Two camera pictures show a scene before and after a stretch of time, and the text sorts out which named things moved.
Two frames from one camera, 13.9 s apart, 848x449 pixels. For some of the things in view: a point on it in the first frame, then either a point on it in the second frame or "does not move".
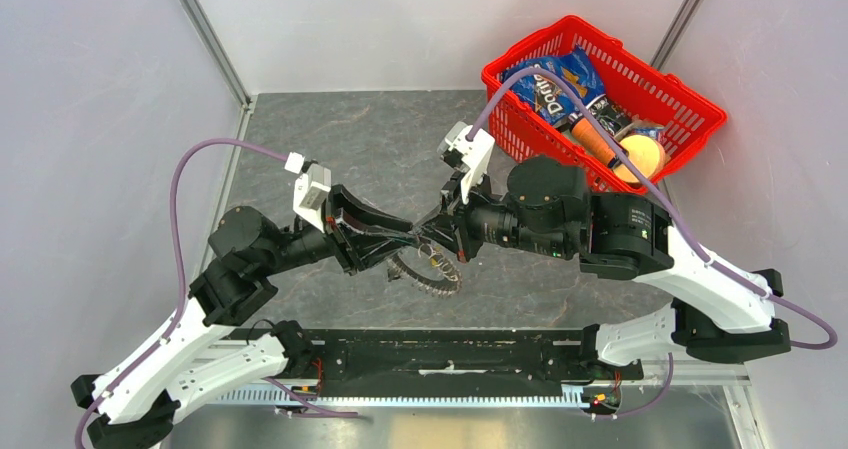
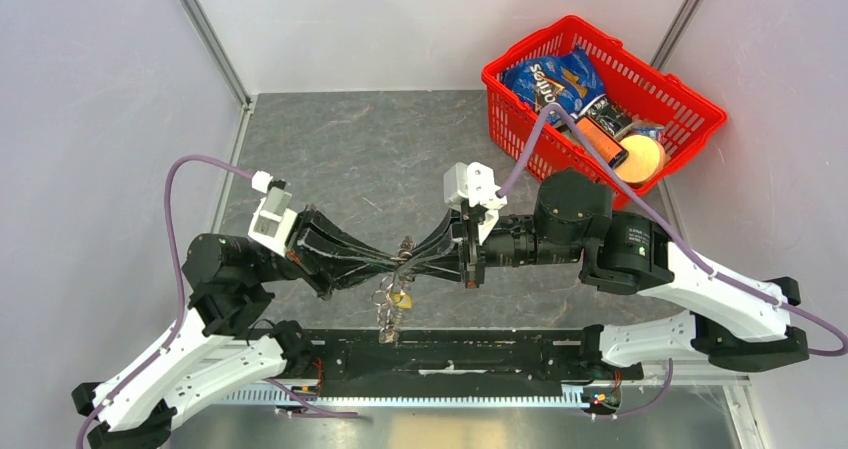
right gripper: [453, 229] to [450, 268]
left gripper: [362, 249] to [321, 249]
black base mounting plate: [450, 362] does not move
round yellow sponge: [645, 153] does not move
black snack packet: [609, 115] does not move
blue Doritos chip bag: [543, 96] does not move
